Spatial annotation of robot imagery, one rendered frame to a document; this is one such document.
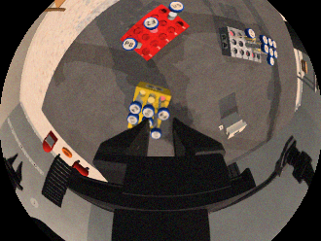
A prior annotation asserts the grey tube rack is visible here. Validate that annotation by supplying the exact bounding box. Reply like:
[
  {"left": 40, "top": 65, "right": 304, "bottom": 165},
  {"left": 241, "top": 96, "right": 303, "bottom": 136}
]
[{"left": 219, "top": 26, "right": 261, "bottom": 63}]

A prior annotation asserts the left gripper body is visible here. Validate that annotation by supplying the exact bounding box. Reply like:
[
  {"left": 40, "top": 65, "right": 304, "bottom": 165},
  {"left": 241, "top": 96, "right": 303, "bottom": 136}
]
[{"left": 4, "top": 157, "right": 23, "bottom": 190}]

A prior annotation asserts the yellow tube rack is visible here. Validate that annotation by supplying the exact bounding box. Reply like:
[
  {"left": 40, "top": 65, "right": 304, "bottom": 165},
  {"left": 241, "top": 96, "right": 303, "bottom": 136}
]
[{"left": 133, "top": 82, "right": 171, "bottom": 122}]

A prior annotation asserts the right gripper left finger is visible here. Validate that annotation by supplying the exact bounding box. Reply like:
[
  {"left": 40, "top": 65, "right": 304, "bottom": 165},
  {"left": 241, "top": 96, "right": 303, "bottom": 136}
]
[{"left": 97, "top": 118, "right": 150, "bottom": 156}]

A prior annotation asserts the red lego plate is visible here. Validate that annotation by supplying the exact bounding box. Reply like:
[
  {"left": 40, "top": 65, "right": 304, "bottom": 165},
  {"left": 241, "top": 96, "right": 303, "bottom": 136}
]
[{"left": 121, "top": 5, "right": 189, "bottom": 61}]

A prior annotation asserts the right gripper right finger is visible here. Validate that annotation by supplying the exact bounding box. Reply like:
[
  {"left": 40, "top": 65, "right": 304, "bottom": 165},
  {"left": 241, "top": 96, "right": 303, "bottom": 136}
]
[{"left": 172, "top": 118, "right": 226, "bottom": 157}]

